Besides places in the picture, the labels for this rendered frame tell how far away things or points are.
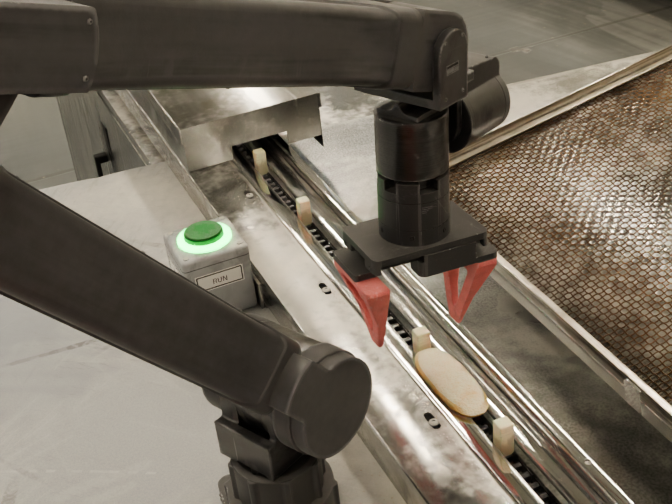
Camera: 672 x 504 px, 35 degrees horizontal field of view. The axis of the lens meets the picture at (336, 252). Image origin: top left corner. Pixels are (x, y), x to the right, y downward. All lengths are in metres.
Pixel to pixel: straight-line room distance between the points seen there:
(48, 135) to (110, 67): 3.05
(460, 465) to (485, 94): 0.29
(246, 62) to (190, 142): 0.65
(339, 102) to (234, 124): 0.28
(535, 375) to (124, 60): 0.55
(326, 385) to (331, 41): 0.23
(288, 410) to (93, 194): 0.71
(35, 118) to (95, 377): 2.74
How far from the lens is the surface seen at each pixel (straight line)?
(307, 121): 1.32
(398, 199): 0.82
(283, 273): 1.07
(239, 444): 0.79
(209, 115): 1.29
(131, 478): 0.94
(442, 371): 0.93
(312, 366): 0.72
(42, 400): 1.05
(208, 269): 1.06
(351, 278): 0.85
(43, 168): 3.39
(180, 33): 0.59
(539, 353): 1.01
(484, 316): 1.06
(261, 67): 0.64
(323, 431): 0.76
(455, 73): 0.78
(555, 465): 0.86
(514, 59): 3.73
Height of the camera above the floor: 1.45
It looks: 32 degrees down
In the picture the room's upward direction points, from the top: 6 degrees counter-clockwise
